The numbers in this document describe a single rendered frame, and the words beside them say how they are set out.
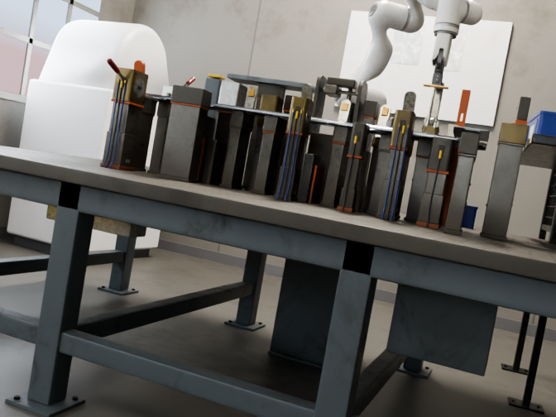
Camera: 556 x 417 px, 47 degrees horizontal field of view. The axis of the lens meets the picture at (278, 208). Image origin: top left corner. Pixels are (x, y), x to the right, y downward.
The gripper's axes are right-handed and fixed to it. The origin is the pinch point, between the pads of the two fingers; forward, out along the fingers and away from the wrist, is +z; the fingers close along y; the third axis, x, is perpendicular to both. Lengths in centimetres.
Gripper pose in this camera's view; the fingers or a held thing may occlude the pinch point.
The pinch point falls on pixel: (437, 79)
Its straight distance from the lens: 230.8
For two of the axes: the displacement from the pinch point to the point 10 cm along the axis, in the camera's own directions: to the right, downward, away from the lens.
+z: -1.7, 9.8, 0.5
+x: 9.4, 1.7, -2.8
